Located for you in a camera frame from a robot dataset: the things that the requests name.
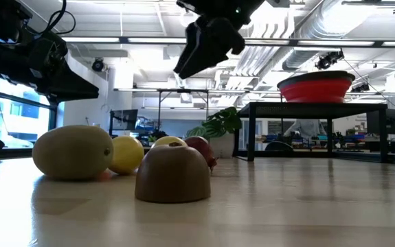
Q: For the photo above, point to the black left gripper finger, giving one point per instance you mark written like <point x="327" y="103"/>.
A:
<point x="66" y="84"/>
<point x="73" y="97"/>

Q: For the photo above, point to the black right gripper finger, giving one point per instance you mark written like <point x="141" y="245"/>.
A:
<point x="205" y="44"/>
<point x="187" y="44"/>

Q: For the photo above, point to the dark red toy apple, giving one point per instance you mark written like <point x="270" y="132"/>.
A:
<point x="202" y="148"/>

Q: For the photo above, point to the red collapsible bowl grey rim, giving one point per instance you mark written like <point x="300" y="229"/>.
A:
<point x="315" y="91"/>

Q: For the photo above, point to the black ceiling spotlight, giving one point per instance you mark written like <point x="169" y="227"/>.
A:
<point x="360" y="87"/>
<point x="327" y="60"/>
<point x="97" y="64"/>

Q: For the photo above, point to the long ceiling light strip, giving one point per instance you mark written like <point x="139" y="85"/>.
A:
<point x="90" y="39"/>

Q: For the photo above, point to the olive green whole kiwi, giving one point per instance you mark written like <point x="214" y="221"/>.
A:
<point x="71" y="152"/>

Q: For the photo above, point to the black computer monitor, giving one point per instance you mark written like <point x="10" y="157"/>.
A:
<point x="394" y="121"/>
<point x="125" y="118"/>

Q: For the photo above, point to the striped-leaf plant in white pot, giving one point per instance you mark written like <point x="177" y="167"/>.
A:
<point x="223" y="123"/>

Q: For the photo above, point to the black office chair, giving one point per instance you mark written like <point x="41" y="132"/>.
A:
<point x="279" y="147"/>

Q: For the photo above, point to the brown kiwi half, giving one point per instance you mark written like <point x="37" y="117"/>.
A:
<point x="173" y="175"/>

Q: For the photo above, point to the black perforated metal stand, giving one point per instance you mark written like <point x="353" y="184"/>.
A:
<point x="314" y="110"/>

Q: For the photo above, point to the person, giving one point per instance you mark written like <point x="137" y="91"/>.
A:
<point x="307" y="128"/>

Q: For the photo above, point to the black metal rack frame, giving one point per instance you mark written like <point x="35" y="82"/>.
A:
<point x="183" y="91"/>

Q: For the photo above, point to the silver ceiling air duct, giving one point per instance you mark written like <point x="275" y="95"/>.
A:
<point x="321" y="24"/>

